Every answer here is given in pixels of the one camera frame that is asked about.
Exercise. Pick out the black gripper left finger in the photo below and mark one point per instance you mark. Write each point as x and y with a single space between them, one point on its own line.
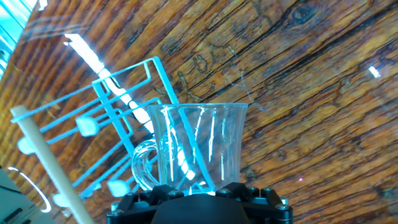
136 208

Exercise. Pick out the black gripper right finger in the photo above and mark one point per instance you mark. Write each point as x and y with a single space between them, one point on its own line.
267 208

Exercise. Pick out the glossy wood grain mat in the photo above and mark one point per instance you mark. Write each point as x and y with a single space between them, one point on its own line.
280 93

